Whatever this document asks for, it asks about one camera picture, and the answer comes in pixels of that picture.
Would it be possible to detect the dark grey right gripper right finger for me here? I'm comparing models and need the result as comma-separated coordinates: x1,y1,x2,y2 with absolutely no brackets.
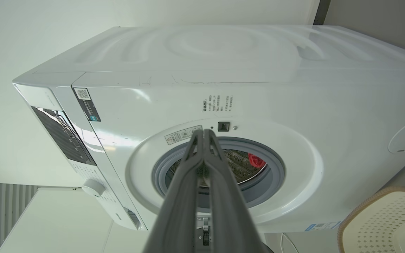
205,129,272,253

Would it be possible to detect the black glossy control display panel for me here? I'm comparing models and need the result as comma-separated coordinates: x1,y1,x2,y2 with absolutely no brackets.
31,106,97,166

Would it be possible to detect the stainless steel washing machine drum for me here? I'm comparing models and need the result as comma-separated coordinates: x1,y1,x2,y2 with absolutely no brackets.
167,149,268,188

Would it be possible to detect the white cabinet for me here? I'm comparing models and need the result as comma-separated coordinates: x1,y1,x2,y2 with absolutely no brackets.
0,187,150,253

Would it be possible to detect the blue energy label sticker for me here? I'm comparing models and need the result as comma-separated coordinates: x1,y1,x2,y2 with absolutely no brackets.
304,221,342,232

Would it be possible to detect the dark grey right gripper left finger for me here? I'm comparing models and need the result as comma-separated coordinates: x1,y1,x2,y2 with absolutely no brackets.
143,129,206,253

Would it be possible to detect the grey warning sticker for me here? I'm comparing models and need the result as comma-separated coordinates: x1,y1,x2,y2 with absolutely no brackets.
165,125,203,145

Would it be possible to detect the red basketball jersey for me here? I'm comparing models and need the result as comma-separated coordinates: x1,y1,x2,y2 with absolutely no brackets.
248,153,266,169

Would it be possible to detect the white round control dial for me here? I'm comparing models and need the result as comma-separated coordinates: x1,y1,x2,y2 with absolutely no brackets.
82,179,106,197

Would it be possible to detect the white detergent drawer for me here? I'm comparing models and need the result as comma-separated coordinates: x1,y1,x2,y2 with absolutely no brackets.
122,207,144,231

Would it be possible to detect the thin white cable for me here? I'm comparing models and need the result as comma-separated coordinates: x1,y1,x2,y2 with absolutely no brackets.
281,232,296,253

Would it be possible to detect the cream perforated laundry basket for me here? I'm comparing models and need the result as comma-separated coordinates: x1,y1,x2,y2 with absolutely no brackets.
337,186,405,253

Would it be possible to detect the white front-load washing machine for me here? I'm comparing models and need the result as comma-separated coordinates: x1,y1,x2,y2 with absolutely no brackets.
12,25,405,233

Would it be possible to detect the dark QR code sticker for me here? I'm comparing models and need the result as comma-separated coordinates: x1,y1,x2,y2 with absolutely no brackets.
73,88,102,122

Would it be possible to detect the printed text label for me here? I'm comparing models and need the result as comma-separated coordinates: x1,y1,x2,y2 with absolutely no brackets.
202,94,234,113

